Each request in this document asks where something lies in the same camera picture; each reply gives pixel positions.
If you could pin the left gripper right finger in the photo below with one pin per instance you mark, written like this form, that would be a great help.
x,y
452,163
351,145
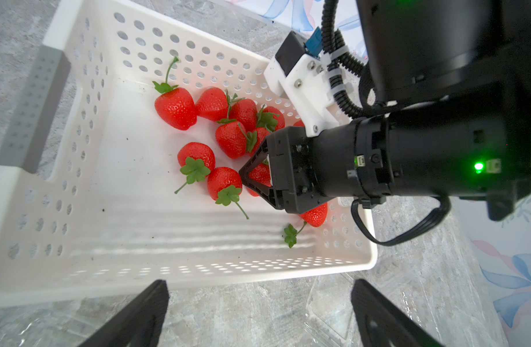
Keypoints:
x,y
381,323

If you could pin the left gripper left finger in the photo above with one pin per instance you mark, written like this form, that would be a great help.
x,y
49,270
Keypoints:
x,y
139,323

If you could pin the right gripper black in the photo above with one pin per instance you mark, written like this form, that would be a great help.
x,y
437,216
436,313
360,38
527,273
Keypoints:
x,y
309,171

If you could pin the strawberry front with stem down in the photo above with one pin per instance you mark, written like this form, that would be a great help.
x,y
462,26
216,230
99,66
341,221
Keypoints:
x,y
225,187

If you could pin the clear plastic clamshell container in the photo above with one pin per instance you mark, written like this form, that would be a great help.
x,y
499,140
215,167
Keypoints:
x,y
329,315

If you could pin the white perforated plastic basket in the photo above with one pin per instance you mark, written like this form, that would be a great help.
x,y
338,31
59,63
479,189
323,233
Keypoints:
x,y
88,170

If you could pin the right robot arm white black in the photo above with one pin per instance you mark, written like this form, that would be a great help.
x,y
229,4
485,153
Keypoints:
x,y
441,109

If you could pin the strawberry centre cluster right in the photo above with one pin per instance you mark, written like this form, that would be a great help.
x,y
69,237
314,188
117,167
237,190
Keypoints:
x,y
255,139

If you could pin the strawberry cluster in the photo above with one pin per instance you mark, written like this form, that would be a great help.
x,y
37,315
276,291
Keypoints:
x,y
255,139
231,138

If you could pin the strawberry centre cluster left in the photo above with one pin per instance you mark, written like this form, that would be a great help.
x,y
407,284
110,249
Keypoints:
x,y
231,138

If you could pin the strawberry row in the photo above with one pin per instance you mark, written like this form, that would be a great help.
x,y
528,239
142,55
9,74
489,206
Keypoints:
x,y
243,110
270,118
212,104

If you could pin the strawberry with upright stem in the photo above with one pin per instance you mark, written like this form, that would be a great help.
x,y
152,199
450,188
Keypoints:
x,y
175,105

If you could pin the strawberry lone near wall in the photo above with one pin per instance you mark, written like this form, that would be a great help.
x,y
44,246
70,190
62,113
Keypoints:
x,y
313,218

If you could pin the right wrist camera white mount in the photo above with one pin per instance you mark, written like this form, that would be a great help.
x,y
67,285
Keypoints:
x,y
293,73

